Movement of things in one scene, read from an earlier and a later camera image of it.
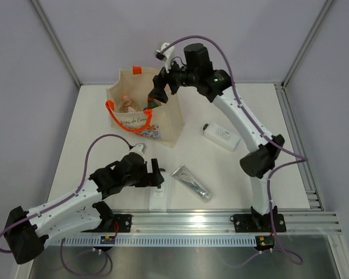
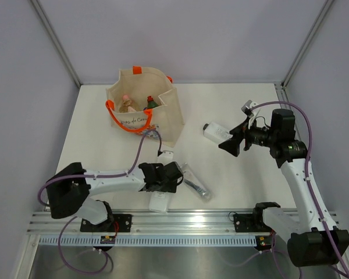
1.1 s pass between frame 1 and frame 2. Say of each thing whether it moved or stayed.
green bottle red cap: stayed
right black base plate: stayed
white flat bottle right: stayed
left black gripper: moved
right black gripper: moved
